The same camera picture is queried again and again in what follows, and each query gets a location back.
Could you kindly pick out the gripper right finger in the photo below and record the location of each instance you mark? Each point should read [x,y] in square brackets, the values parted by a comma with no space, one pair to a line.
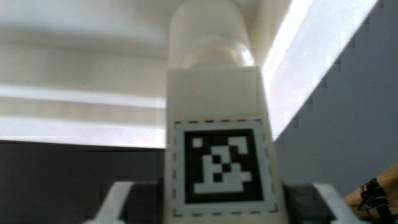
[317,206]

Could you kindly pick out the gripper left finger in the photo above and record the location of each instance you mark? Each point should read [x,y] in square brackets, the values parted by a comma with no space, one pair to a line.
[132,204]

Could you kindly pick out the white table leg with tag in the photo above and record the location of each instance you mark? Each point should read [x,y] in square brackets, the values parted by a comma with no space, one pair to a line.
[223,188]

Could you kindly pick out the white square tabletop part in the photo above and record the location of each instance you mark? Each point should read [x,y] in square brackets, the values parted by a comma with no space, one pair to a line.
[116,64]

